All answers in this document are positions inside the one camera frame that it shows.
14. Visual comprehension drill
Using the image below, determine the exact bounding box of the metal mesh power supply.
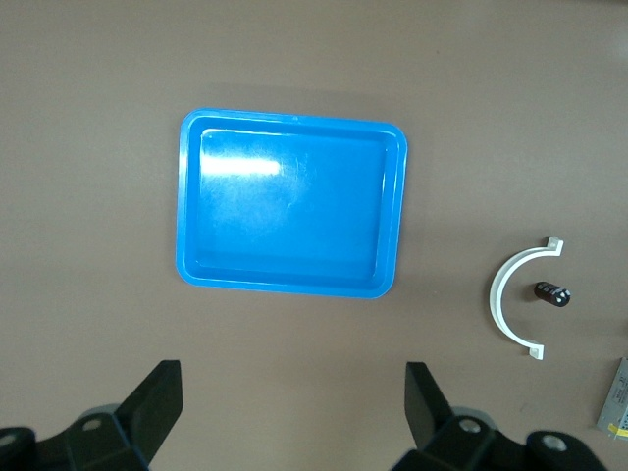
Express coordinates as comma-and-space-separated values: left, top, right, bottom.
594, 356, 628, 451

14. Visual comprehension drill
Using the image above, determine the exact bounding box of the white semicircular pipe clamp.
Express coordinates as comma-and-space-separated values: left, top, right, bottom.
489, 236, 565, 362

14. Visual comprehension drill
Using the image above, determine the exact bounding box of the blue plastic tray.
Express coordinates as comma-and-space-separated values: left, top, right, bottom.
175, 108, 410, 300

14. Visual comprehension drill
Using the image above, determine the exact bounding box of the black cylindrical capacitor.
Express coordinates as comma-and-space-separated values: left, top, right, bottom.
533, 280, 572, 306

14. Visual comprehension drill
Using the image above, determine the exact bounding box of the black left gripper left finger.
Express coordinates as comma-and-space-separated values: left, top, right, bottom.
0, 359, 184, 471

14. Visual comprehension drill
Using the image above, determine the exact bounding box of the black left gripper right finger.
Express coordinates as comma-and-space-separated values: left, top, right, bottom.
392, 361, 609, 471

